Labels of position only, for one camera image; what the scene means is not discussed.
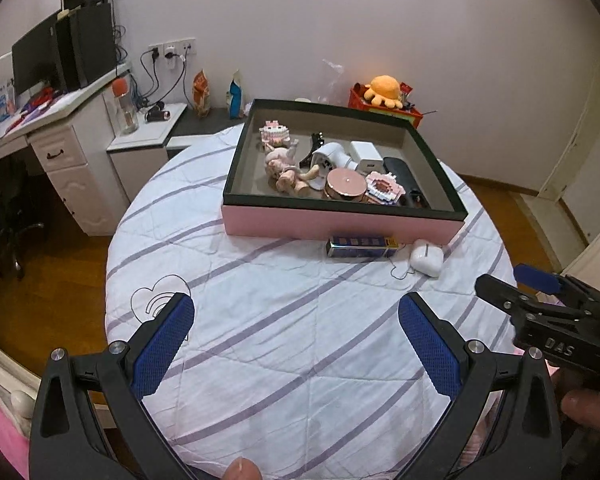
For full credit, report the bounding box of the white earbuds case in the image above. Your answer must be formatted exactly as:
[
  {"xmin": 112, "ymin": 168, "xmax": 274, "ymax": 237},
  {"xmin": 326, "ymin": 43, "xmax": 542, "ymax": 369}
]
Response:
[{"xmin": 410, "ymin": 240, "xmax": 444, "ymax": 278}]

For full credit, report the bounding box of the blue rectangular small box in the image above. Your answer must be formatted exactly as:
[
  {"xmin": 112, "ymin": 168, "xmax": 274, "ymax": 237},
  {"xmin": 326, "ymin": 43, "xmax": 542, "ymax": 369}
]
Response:
[{"xmin": 326, "ymin": 235, "xmax": 400, "ymax": 258}]

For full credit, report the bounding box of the pink purple block figure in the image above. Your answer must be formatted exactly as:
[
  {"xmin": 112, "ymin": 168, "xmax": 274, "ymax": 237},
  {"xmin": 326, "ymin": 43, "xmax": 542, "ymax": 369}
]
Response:
[{"xmin": 365, "ymin": 171, "xmax": 405, "ymax": 206}]

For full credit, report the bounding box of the rose gold cylinder jar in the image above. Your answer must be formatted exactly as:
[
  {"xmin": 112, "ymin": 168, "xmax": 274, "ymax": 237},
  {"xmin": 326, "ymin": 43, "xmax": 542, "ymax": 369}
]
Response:
[{"xmin": 324, "ymin": 168, "xmax": 366, "ymax": 203}]

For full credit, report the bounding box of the white square charger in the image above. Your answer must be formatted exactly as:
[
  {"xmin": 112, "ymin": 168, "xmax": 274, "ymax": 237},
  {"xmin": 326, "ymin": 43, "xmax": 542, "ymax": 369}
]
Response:
[{"xmin": 350, "ymin": 141, "xmax": 384, "ymax": 174}]

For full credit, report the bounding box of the white travel plug adapter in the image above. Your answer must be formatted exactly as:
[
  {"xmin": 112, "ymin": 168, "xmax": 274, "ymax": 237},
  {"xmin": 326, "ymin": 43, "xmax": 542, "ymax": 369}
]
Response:
[{"xmin": 310, "ymin": 142, "xmax": 358, "ymax": 177}]

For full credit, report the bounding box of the black hair clip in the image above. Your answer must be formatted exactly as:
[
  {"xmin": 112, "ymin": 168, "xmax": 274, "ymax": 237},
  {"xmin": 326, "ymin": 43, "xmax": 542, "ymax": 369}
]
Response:
[{"xmin": 299, "ymin": 132, "xmax": 325, "ymax": 168}]

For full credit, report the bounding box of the pink doll figurine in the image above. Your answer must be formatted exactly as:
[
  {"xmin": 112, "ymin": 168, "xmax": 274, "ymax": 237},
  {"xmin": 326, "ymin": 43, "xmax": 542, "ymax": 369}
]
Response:
[{"xmin": 263, "ymin": 143, "xmax": 320, "ymax": 198}]

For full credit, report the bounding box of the pink white block cat figure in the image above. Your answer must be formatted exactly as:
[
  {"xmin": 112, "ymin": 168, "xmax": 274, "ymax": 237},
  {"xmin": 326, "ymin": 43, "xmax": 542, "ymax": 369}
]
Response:
[{"xmin": 259, "ymin": 120, "xmax": 291, "ymax": 148}]

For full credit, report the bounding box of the person's right hand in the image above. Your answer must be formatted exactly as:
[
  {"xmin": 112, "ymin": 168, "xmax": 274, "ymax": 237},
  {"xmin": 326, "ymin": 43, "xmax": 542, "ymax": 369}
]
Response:
[{"xmin": 547, "ymin": 363, "xmax": 600, "ymax": 433}]

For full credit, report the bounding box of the person's left hand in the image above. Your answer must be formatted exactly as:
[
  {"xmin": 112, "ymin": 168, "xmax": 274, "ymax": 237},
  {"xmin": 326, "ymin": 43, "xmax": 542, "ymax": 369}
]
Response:
[{"xmin": 221, "ymin": 457, "xmax": 263, "ymax": 480}]

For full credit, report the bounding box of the white striped quilt cover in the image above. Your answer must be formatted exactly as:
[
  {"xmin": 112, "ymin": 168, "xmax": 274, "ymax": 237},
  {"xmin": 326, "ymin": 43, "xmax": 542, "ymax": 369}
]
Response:
[{"xmin": 105, "ymin": 127, "xmax": 513, "ymax": 479}]

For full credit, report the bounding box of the pink printed bedsheet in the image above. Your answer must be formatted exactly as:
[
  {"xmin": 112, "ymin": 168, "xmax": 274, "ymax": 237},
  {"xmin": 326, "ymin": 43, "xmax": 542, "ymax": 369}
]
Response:
[{"xmin": 0, "ymin": 400, "xmax": 29, "ymax": 479}]

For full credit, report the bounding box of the pink and black storage box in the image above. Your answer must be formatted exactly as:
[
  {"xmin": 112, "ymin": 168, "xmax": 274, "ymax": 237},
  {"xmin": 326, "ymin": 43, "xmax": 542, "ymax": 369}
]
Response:
[{"xmin": 222, "ymin": 99, "xmax": 468, "ymax": 245}]

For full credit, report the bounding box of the orange octopus plush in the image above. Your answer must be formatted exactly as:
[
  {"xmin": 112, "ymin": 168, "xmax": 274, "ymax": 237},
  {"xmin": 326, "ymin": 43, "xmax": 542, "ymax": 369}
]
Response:
[{"xmin": 363, "ymin": 75, "xmax": 403, "ymax": 110}]

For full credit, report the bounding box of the red toy crate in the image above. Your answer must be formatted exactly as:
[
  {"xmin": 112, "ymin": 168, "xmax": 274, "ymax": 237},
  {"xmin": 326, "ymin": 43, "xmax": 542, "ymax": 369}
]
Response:
[{"xmin": 348, "ymin": 84, "xmax": 424, "ymax": 129}]

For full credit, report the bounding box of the clear bottle red cap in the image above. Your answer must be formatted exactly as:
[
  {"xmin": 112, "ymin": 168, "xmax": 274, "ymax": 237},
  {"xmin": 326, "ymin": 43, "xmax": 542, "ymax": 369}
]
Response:
[{"xmin": 111, "ymin": 77, "xmax": 138, "ymax": 134}]

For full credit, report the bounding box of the white desk with drawers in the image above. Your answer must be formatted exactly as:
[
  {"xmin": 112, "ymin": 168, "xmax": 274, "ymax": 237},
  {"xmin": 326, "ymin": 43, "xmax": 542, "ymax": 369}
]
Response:
[{"xmin": 0, "ymin": 63, "xmax": 130, "ymax": 236}]

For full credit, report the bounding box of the plastic bag of oranges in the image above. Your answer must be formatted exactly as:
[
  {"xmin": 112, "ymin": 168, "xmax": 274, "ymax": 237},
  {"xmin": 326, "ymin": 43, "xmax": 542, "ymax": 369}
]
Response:
[{"xmin": 318, "ymin": 58, "xmax": 351, "ymax": 106}]

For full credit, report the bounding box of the orange snack bag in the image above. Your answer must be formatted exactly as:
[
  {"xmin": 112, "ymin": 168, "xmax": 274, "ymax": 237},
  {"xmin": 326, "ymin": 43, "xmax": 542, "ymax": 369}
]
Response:
[{"xmin": 193, "ymin": 70, "xmax": 211, "ymax": 118}]

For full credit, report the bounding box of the blue white snack bag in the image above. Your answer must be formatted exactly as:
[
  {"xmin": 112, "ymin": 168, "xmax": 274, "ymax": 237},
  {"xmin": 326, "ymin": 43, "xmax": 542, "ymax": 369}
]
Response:
[{"xmin": 226, "ymin": 70, "xmax": 244, "ymax": 119}]

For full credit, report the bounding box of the black computer monitor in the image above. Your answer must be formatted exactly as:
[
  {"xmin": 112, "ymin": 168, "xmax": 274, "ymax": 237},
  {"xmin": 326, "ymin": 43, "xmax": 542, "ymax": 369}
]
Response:
[{"xmin": 12, "ymin": 12, "xmax": 62, "ymax": 96}]

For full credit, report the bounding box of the small black camera gadget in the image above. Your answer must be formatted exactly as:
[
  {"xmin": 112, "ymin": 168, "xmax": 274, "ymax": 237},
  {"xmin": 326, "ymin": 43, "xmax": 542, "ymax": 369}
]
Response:
[{"xmin": 145, "ymin": 101, "xmax": 171, "ymax": 124}]

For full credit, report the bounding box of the white wall power strip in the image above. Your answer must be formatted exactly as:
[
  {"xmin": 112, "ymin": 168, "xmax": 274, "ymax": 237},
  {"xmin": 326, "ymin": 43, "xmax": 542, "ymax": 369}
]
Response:
[{"xmin": 147, "ymin": 37, "xmax": 196, "ymax": 56}]

